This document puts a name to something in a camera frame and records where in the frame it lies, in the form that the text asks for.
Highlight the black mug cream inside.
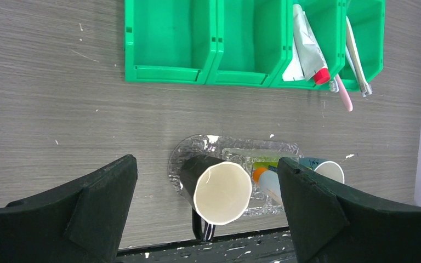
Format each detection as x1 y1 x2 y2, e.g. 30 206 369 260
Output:
179 155 252 242

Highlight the blue mug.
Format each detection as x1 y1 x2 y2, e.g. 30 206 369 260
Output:
299 157 345 184

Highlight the green compartment organizer bin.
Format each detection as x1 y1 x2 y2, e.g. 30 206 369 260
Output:
124 1 386 92

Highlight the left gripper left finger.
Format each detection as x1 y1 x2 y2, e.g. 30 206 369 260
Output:
0 155 138 262

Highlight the yellow toothpaste tube red cap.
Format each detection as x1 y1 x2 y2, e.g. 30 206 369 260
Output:
253 162 278 173

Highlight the white toothpaste tube orange cap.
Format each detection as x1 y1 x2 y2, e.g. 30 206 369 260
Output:
252 167 283 206

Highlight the white tube red cap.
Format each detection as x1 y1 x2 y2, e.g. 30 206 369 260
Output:
293 3 331 85

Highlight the clear oval textured tray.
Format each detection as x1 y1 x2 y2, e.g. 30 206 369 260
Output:
168 134 303 199

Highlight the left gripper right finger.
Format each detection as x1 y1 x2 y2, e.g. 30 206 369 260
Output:
277 158 421 262

